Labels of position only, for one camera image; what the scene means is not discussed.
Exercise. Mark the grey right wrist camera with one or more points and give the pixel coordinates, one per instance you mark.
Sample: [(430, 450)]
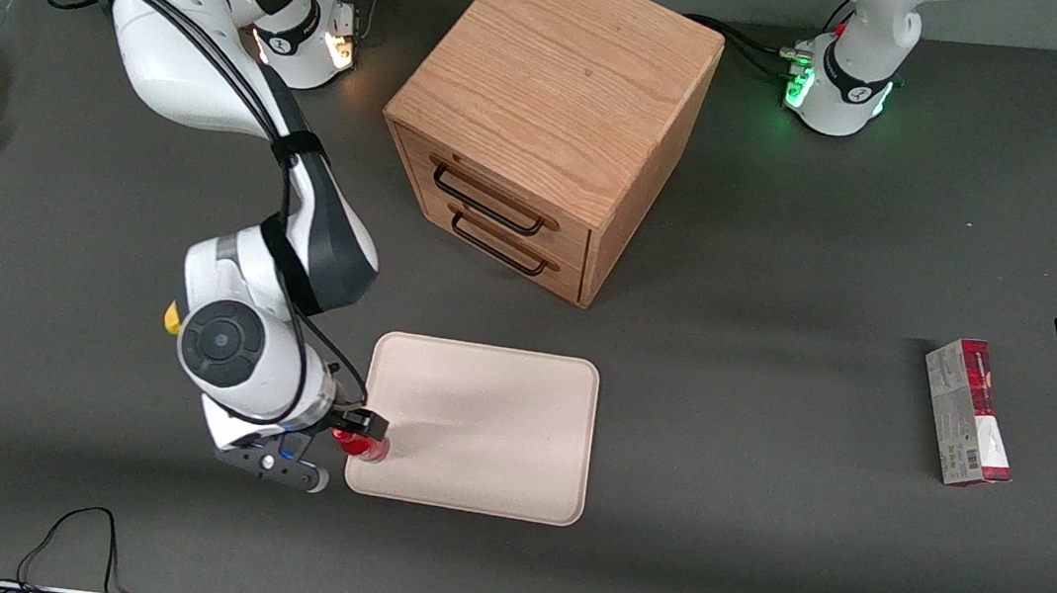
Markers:
[(275, 465)]

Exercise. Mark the red coke bottle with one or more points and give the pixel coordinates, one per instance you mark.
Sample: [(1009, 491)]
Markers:
[(367, 447)]

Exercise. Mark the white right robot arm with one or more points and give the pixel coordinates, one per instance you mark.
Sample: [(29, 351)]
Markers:
[(179, 48)]

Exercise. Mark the yellow lemon-shaped toy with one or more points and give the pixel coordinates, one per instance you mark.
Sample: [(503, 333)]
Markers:
[(173, 318)]

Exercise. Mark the wooden two-drawer cabinet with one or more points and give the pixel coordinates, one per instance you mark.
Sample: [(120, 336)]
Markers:
[(552, 90)]

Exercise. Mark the beige rectangular tray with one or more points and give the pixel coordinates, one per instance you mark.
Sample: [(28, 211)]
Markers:
[(484, 429)]

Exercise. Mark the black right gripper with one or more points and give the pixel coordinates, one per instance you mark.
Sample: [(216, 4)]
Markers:
[(353, 418)]

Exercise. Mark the grey and red carton box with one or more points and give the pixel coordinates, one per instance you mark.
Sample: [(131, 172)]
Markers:
[(968, 411)]

